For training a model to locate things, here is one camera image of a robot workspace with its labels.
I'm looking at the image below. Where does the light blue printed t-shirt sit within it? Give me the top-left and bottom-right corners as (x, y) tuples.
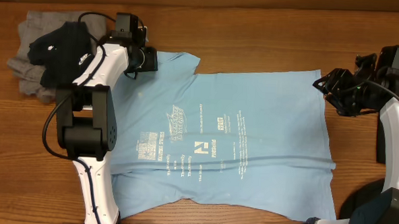
(111, 52), (336, 221)

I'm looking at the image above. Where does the black garment at right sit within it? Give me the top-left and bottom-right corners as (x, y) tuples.
(338, 179), (385, 219)

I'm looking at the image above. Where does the grey folded garment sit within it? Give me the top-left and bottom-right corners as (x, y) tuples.
(7, 11), (106, 103)

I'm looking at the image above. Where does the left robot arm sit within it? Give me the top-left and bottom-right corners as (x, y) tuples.
(48, 13), (158, 224)

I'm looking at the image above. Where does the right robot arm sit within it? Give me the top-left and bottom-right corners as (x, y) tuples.
(304, 45), (399, 224)

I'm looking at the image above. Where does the black folded Nike garment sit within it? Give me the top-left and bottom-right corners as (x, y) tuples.
(28, 22), (94, 88)

